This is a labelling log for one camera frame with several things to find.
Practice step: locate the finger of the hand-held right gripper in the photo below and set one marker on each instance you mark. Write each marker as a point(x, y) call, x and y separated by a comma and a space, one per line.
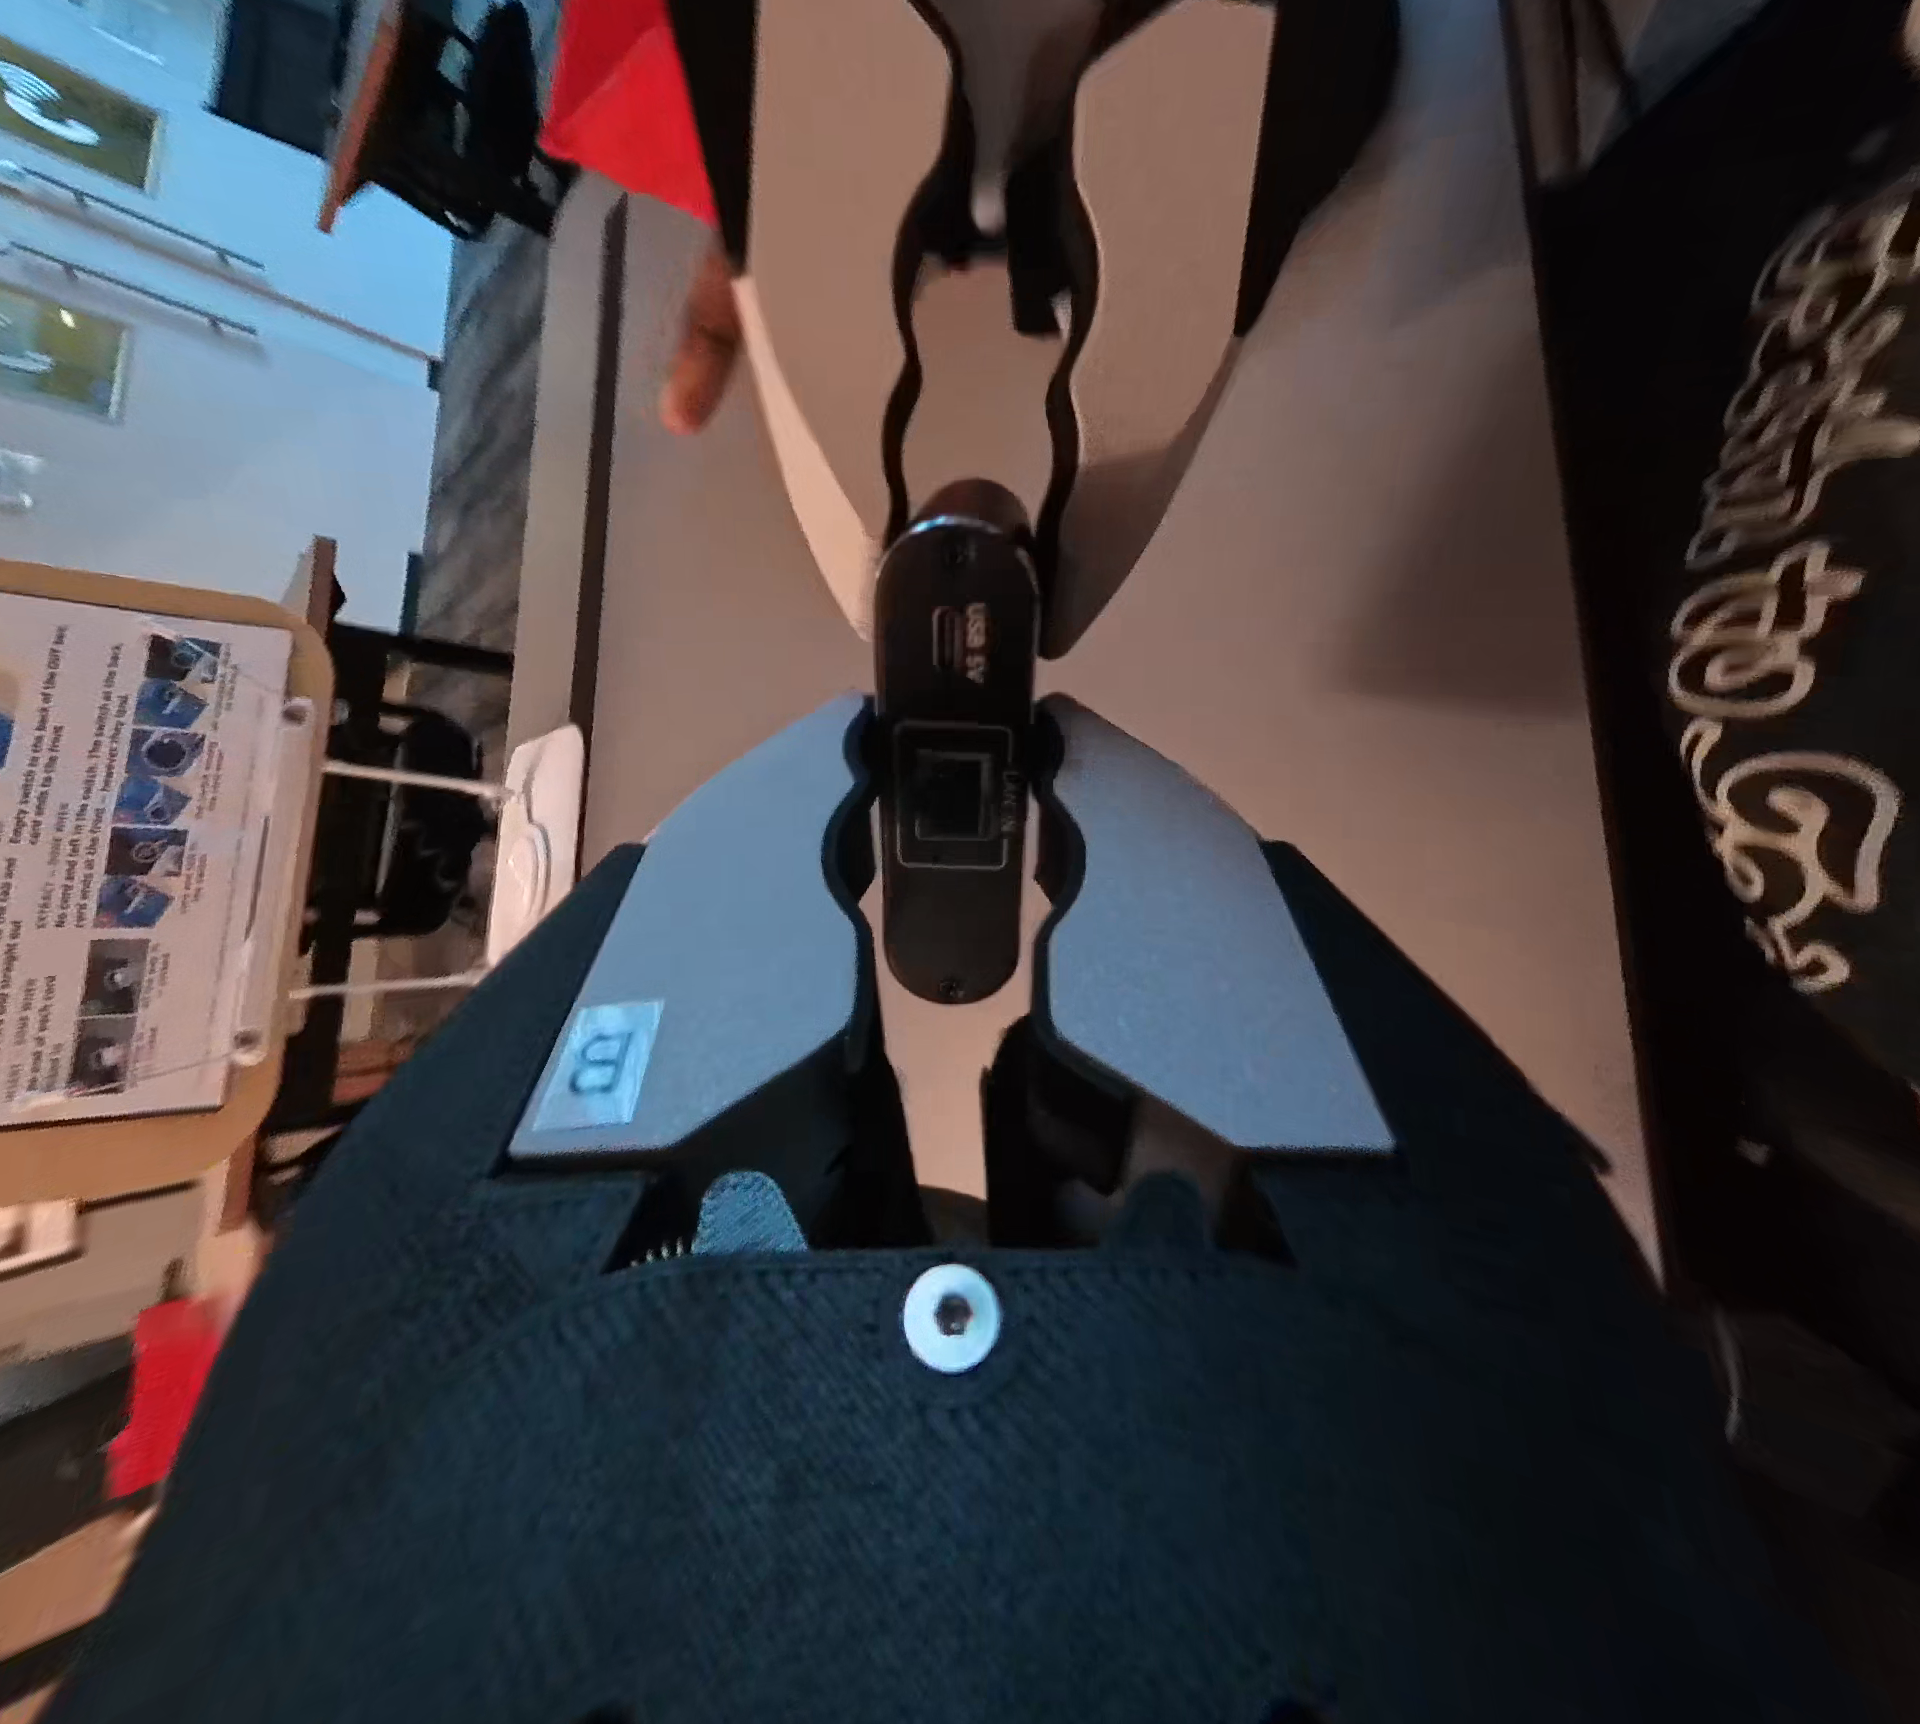
point(1171, 299)
point(811, 255)

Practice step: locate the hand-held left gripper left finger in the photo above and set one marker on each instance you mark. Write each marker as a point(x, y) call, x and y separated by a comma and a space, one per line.
point(704, 974)

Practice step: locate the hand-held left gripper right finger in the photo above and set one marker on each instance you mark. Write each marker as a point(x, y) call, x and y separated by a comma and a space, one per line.
point(1214, 989)

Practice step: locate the black ethernet adapter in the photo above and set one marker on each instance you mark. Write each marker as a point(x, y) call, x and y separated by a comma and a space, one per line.
point(961, 898)

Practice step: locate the person's right hand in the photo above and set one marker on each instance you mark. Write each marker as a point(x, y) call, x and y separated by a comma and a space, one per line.
point(698, 359)

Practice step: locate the black office chair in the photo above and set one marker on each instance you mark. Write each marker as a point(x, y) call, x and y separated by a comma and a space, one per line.
point(503, 88)

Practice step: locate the wooden office desk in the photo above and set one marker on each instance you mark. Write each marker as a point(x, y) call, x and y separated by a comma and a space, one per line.
point(374, 29)

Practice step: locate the person's dark printed shirt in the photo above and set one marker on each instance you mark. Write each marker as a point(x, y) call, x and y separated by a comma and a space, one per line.
point(1725, 1155)

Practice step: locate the instruction board with white stand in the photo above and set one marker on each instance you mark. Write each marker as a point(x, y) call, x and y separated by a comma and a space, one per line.
point(150, 854)

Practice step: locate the yellow phone sign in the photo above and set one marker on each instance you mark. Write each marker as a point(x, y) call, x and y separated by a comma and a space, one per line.
point(74, 118)

